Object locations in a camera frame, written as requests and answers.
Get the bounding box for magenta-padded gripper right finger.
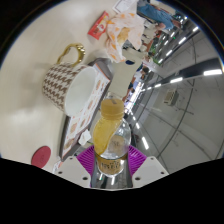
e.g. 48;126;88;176
128;145;170;189

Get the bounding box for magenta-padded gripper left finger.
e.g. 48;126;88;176
54;145;98;189

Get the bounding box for clear tea bottle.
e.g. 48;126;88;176
92;96;132;177

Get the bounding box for flat round red coaster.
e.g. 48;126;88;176
30;145;52;169

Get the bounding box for crumpled white napkin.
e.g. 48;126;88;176
78;129;93;147

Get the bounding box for dark food tray, printed liner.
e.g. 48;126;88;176
59;58;113;162

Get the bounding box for ceiling air conditioner unit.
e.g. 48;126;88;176
164;89;179;106

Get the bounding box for ceiling strip lights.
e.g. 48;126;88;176
123;23;224;151

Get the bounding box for orange-print food wrapper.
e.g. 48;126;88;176
104;12;146;63

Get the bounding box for red snack packet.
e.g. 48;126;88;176
87;10;110;40

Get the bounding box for white printed card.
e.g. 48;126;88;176
111;0;138;14

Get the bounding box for houndstooth mug with gold handle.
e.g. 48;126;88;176
42;43;98;118

